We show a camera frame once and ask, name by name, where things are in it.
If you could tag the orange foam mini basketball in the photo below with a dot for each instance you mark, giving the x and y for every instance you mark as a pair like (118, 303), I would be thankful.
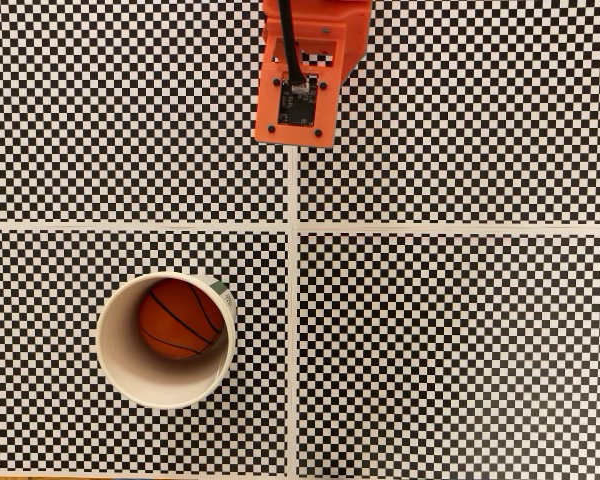
(180, 320)

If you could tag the cream paper cup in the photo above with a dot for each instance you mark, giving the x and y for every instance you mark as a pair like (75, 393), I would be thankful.
(130, 370)

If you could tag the orange camera mount with board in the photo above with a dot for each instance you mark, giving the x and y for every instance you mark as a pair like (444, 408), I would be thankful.
(270, 115)

